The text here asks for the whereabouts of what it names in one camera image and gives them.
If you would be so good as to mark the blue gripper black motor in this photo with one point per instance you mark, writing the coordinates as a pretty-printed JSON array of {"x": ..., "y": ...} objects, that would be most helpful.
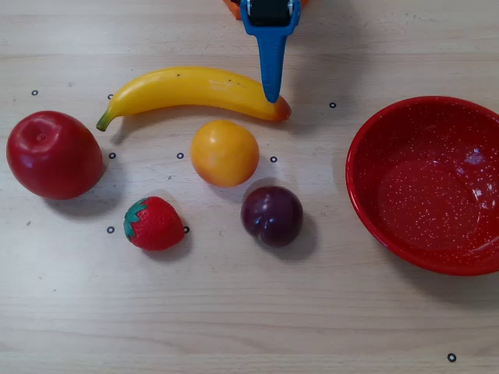
[{"x": 270, "y": 15}]

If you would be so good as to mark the yellow toy banana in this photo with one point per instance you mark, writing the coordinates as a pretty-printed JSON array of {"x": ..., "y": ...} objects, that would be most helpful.
[{"x": 187, "y": 87}]

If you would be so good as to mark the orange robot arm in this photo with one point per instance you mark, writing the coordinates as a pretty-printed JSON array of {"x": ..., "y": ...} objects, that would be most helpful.
[{"x": 234, "y": 9}]

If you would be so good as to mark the red speckled enamel bowl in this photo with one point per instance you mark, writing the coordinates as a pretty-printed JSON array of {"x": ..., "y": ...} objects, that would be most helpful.
[{"x": 429, "y": 202}]

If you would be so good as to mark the orange toy fruit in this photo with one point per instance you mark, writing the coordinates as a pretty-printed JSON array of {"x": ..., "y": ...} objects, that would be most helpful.
[{"x": 225, "y": 153}]

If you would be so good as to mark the purple toy plum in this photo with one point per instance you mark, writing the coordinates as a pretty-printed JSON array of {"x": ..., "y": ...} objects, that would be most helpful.
[{"x": 271, "y": 216}]

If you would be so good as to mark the red toy strawberry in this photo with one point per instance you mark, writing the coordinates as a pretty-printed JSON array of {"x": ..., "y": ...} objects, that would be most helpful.
[{"x": 156, "y": 224}]

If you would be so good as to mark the red toy apple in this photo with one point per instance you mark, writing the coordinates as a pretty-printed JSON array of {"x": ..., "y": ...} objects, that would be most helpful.
[{"x": 54, "y": 156}]

